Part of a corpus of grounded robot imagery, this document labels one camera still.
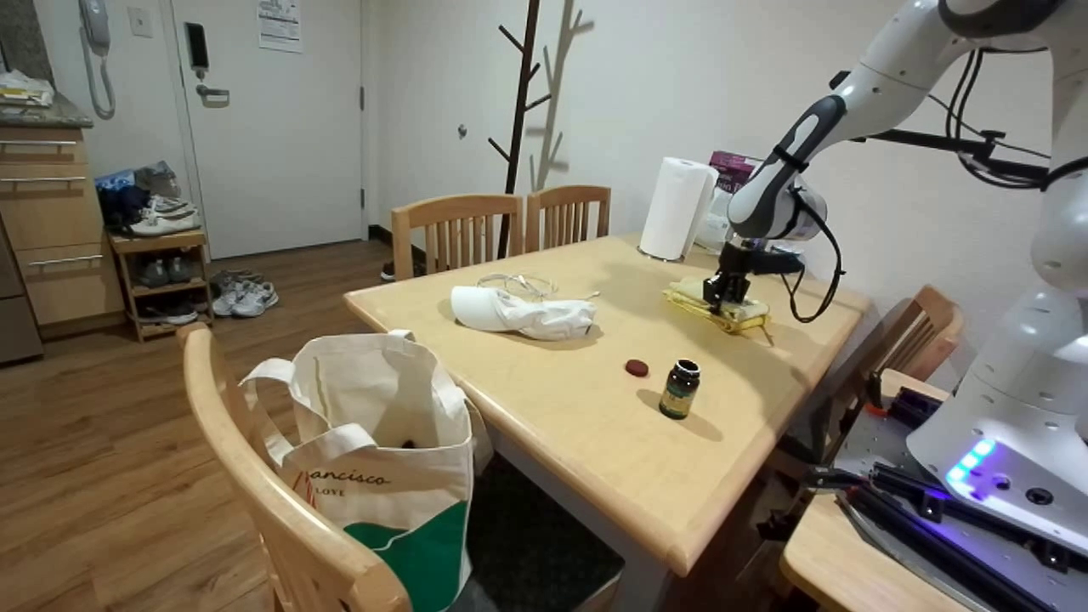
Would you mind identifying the white sneakers on floor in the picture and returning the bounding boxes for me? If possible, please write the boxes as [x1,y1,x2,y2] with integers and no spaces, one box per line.
[211,276,278,320]

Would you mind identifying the wooden drawer cabinet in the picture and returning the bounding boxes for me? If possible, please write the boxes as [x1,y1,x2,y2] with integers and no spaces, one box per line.
[0,122,123,338]

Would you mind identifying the wall phone handset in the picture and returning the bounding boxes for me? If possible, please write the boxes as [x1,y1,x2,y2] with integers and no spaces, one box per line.
[77,0,114,118]

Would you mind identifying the dark red bottle cap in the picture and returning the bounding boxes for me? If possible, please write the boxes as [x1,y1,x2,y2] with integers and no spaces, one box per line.
[621,362,649,379]

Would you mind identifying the white paper towel roll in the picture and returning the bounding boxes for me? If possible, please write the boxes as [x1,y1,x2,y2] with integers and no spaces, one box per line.
[638,157,716,261]

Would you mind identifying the white door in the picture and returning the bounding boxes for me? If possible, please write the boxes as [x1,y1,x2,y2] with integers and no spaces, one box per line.
[170,0,365,258]

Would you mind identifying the far right wooden chair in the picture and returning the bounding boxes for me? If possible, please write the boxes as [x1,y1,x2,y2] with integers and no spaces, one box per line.
[527,184,613,253]

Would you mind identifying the wooden shoe shelf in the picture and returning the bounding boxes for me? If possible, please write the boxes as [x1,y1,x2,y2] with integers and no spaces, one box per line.
[112,230,211,340]

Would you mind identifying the white tote bag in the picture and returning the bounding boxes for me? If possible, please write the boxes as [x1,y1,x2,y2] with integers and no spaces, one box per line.
[239,335,491,612]

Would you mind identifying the yellow towel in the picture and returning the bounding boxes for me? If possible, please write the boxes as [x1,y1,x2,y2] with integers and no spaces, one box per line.
[663,280,767,335]

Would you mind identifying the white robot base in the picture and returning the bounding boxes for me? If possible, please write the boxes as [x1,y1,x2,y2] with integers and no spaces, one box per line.
[909,160,1088,553]

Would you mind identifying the far left wooden chair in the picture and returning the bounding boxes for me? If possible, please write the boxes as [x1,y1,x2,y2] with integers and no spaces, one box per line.
[391,193,522,280]

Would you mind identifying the wooden chair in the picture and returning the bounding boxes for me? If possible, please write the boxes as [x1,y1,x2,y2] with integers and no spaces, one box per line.
[179,323,410,612]
[527,184,613,253]
[391,193,522,280]
[777,281,967,468]

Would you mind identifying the purple item behind roll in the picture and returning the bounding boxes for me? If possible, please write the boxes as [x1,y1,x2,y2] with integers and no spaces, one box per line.
[710,149,755,193]

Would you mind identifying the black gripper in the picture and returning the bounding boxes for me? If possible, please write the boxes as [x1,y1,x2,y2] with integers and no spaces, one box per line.
[705,242,806,313]

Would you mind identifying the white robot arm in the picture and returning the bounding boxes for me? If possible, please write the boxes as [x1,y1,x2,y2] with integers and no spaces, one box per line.
[705,0,1088,313]

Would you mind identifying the near wooden chair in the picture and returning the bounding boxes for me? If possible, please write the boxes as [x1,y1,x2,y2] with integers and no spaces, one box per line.
[179,323,410,612]

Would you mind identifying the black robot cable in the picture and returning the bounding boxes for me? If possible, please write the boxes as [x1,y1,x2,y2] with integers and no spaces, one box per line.
[781,180,850,326]

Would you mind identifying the wooden coat rack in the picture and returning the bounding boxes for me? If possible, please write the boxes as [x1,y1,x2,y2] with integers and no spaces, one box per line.
[487,0,597,258]

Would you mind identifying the small dark bottle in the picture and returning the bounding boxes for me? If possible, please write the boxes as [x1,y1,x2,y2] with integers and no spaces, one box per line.
[658,362,700,420]

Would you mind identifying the right side wooden chair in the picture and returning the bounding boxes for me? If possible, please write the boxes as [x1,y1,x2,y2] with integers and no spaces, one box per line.
[777,281,967,468]

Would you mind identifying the white crumpled cloth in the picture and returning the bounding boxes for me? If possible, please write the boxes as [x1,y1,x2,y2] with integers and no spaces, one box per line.
[448,287,594,340]

